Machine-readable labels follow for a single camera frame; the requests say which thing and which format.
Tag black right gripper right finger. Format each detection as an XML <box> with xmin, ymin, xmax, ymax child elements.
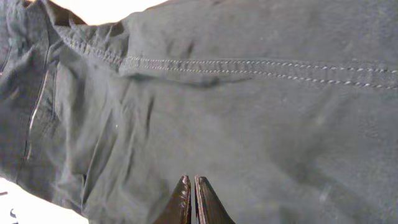
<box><xmin>195</xmin><ymin>175</ymin><xmax>235</xmax><ymax>224</ymax></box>

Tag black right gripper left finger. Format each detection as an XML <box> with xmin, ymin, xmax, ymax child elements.
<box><xmin>153</xmin><ymin>175</ymin><xmax>192</xmax><ymax>224</ymax></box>

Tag black shorts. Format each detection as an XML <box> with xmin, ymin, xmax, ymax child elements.
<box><xmin>1</xmin><ymin>0</ymin><xmax>397</xmax><ymax>223</ymax></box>

